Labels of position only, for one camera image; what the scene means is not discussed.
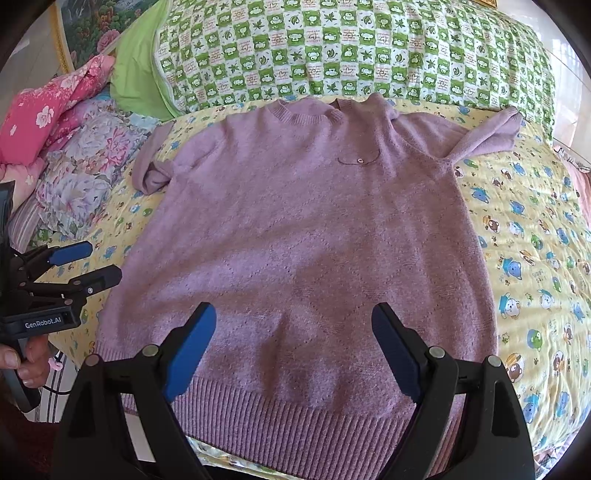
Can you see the pink floral quilt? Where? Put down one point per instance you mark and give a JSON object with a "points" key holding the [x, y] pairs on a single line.
{"points": [[46, 115]]}

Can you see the yellow cartoon print bedsheet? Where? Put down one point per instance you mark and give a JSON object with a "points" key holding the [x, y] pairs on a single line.
{"points": [[526, 258]]}

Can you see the purple knit sweater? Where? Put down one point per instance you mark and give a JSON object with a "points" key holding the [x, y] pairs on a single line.
{"points": [[300, 258]]}

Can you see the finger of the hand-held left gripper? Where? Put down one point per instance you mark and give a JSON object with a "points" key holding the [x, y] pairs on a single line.
{"points": [[99, 279], [69, 254]]}

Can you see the green checkered quilt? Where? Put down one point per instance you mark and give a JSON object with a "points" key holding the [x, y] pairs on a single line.
{"points": [[351, 55]]}

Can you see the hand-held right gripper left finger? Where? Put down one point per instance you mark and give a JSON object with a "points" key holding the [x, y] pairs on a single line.
{"points": [[194, 341]]}

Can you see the pale floral blanket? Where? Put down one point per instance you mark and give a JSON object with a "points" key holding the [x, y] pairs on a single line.
{"points": [[87, 170]]}

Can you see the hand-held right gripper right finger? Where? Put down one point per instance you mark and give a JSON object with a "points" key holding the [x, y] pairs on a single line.
{"points": [[392, 341]]}

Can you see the person's left hand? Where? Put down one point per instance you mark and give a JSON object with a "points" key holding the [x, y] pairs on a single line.
{"points": [[25, 364]]}

